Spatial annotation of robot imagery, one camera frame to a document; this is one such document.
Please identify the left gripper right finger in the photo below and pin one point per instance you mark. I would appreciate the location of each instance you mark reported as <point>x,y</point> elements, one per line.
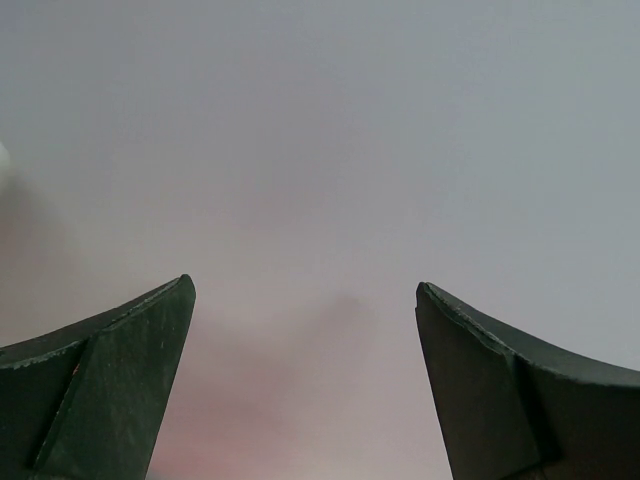
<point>512,406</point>

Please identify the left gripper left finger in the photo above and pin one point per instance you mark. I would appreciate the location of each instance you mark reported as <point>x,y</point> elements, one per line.
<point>87,401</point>

